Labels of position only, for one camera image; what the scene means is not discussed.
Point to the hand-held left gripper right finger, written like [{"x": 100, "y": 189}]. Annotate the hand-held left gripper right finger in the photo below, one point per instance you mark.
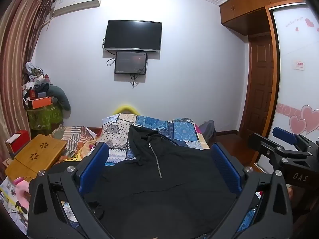
[{"x": 225, "y": 169}]

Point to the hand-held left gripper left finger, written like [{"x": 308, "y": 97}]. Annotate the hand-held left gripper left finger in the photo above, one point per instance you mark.
[{"x": 96, "y": 164}]

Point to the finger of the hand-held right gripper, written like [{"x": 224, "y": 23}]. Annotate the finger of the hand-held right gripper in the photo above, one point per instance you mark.
[
  {"x": 284, "y": 135},
  {"x": 261, "y": 143}
]

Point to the black zip hoodie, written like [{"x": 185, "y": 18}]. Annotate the black zip hoodie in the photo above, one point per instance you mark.
[{"x": 159, "y": 179}]

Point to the striped orange blanket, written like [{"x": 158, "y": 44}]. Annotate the striped orange blanket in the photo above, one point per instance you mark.
[{"x": 74, "y": 137}]

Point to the dark purple backpack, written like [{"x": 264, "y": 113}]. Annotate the dark purple backpack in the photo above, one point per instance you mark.
[{"x": 208, "y": 130}]

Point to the white heart-print wardrobe door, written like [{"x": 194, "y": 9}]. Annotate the white heart-print wardrobe door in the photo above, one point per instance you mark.
[{"x": 294, "y": 92}]

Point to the brown wooden door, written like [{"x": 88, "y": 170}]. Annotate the brown wooden door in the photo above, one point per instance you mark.
[{"x": 260, "y": 87}]

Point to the wooden folding table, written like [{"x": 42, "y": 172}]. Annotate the wooden folding table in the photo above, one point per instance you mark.
[{"x": 37, "y": 154}]

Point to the yellow curved headboard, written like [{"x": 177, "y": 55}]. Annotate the yellow curved headboard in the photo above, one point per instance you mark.
[{"x": 125, "y": 108}]

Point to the red wardrobe sticker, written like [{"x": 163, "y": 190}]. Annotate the red wardrobe sticker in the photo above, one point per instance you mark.
[{"x": 298, "y": 65}]

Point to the pink plastic toy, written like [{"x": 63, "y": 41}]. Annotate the pink plastic toy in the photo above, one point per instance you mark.
[{"x": 21, "y": 190}]

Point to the red and white box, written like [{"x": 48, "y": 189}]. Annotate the red and white box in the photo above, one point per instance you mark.
[{"x": 18, "y": 142}]

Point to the orange box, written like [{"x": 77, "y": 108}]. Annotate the orange box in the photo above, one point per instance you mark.
[{"x": 41, "y": 102}]

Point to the scattered papers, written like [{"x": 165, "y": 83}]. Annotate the scattered papers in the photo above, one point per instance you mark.
[{"x": 8, "y": 204}]

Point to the pile of household clutter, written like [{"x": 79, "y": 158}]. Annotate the pile of household clutter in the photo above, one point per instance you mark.
[{"x": 35, "y": 79}]

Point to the wooden overhead cabinet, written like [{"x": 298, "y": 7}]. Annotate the wooden overhead cabinet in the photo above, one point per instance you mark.
[{"x": 249, "y": 7}]

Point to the striped brown curtain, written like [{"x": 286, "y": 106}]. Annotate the striped brown curtain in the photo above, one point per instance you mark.
[{"x": 17, "y": 54}]

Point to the white air conditioner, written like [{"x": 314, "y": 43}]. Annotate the white air conditioner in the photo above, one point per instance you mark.
[{"x": 77, "y": 1}]

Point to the small black wall monitor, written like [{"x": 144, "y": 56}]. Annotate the small black wall monitor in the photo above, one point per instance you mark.
[{"x": 130, "y": 62}]

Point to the wall-mounted black television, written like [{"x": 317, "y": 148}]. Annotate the wall-mounted black television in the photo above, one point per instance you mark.
[{"x": 133, "y": 35}]

